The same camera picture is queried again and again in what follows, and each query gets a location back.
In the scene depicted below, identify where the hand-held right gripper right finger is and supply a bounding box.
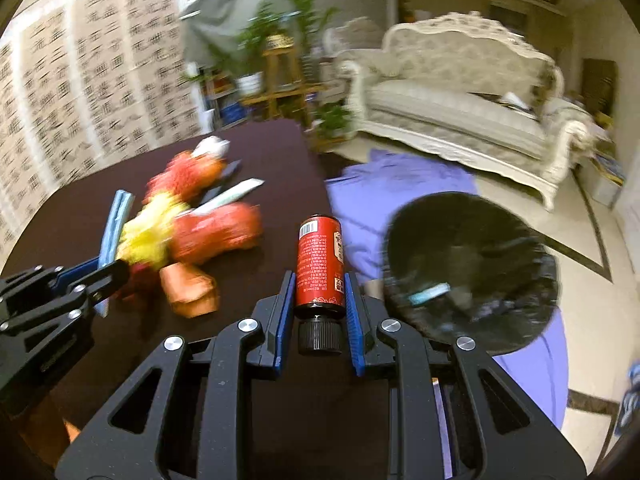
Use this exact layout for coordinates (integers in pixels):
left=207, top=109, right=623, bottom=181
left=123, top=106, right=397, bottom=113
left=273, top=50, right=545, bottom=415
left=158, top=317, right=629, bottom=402
left=344, top=272, right=587, bottom=480

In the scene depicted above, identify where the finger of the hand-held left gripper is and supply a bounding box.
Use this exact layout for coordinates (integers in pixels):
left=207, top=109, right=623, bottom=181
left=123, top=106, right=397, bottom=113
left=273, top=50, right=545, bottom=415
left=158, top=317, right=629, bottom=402
left=0, top=189, right=135, bottom=307
left=0, top=260, right=133, bottom=417

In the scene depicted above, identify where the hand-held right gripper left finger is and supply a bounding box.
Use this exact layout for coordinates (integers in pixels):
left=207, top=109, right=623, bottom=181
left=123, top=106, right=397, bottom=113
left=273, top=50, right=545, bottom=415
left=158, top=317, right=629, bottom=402
left=54, top=270, right=297, bottom=480

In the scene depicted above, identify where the yellow snack wrapper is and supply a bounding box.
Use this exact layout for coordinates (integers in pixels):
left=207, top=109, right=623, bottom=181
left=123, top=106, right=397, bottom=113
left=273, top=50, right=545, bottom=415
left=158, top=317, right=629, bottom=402
left=116, top=194, right=187, bottom=270

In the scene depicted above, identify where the red bottle with black cap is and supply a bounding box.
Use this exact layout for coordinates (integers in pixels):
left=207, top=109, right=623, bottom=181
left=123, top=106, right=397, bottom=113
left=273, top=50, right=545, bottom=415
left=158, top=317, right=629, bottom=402
left=293, top=214, right=347, bottom=356

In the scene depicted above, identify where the red orange snack packet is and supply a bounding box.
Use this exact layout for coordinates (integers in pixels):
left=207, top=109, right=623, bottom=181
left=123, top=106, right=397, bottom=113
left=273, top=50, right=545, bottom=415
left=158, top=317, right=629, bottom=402
left=144, top=150, right=228, bottom=207

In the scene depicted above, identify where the orange wrapper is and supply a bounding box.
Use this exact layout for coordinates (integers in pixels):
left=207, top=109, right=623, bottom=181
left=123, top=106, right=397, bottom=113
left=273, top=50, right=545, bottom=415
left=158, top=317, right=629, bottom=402
left=160, top=261, right=222, bottom=319

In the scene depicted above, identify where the white paper ball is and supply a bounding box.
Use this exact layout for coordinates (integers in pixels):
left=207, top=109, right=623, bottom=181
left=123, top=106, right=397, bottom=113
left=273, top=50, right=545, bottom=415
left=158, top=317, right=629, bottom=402
left=191, top=136, right=232, bottom=159

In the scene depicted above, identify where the white teal tube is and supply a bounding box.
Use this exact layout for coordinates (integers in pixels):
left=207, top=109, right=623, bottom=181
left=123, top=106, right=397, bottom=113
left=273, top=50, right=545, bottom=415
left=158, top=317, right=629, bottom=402
left=197, top=177, right=266, bottom=212

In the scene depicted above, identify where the white teal wrapper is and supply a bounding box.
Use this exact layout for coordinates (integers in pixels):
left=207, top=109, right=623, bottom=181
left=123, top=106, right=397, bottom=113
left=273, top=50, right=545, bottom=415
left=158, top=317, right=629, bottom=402
left=406, top=283, right=452, bottom=307

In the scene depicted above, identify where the purple cloth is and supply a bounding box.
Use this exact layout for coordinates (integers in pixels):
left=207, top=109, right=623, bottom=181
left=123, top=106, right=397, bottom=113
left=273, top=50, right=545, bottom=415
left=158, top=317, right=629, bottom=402
left=324, top=147, right=572, bottom=432

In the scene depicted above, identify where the blue plastic crate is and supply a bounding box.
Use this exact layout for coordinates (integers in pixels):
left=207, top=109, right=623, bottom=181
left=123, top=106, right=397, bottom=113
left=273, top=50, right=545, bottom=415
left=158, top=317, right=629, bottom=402
left=219, top=101, right=247, bottom=127

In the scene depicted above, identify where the metal shelf rack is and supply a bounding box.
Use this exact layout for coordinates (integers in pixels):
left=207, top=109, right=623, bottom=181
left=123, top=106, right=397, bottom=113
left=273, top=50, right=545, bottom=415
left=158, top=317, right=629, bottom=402
left=199, top=62, right=247, bottom=133

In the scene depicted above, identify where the plant in white pot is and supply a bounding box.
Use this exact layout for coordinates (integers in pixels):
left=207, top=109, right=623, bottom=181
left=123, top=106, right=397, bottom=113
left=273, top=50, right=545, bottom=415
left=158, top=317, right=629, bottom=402
left=184, top=1, right=282, bottom=97

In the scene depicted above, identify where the small leafy floor plant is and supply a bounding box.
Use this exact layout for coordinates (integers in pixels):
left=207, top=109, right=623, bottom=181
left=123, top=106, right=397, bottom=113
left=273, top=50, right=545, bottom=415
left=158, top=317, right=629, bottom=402
left=311, top=101, right=355, bottom=142

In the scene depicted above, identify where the wooden plant stand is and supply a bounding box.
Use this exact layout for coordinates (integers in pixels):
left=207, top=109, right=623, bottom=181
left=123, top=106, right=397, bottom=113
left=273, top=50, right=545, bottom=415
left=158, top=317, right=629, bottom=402
left=241, top=46, right=327, bottom=122

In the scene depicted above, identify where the ornate cream sofa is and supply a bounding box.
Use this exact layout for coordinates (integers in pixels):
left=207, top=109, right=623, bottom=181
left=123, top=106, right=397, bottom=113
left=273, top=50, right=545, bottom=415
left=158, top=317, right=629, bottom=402
left=344, top=10, right=600, bottom=212

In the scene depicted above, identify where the grey hanging cloth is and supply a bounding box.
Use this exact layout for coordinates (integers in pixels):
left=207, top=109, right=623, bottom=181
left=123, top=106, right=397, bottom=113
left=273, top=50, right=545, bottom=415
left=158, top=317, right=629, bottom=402
left=179, top=0, right=401, bottom=63

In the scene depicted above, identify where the plant in patterned pot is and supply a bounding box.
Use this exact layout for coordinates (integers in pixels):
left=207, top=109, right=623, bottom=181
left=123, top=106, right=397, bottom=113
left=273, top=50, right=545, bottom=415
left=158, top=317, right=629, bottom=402
left=264, top=0, right=342, bottom=52

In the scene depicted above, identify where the magazine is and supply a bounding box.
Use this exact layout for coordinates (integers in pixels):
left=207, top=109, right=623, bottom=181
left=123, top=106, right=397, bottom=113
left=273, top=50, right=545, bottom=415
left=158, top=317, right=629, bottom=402
left=497, top=91, right=542, bottom=122

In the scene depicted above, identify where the ornate cream armchair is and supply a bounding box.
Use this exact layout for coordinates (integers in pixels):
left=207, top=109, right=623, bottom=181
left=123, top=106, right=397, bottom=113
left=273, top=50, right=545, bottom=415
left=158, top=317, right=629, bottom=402
left=324, top=16, right=387, bottom=68

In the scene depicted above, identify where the dark wooden door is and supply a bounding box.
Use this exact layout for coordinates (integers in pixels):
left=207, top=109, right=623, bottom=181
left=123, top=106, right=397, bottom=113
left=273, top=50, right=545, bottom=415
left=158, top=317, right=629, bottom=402
left=581, top=59, right=619, bottom=117

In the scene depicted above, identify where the calligraphy wall hanging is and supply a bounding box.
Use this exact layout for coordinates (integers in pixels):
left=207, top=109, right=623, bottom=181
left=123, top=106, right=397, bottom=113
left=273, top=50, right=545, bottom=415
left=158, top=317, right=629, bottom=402
left=0, top=0, right=207, bottom=257

